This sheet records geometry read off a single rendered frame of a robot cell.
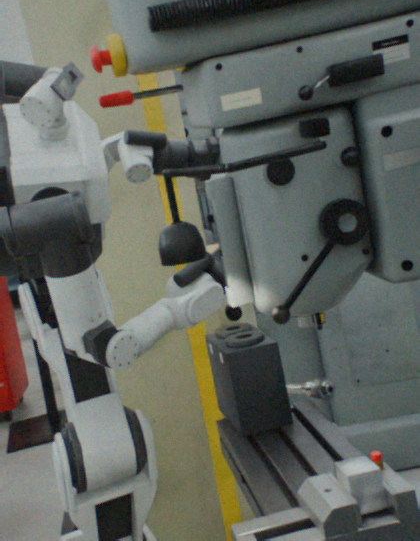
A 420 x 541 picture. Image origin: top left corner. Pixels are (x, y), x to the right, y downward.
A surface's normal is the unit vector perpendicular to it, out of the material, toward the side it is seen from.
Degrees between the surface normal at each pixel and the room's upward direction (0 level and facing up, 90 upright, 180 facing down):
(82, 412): 74
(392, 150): 90
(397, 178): 90
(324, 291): 117
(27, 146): 35
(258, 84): 90
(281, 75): 90
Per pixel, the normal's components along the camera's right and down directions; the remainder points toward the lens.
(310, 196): 0.16, 0.13
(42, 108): -0.32, 0.63
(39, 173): 0.14, -0.12
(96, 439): 0.17, -0.39
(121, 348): 0.70, 0.16
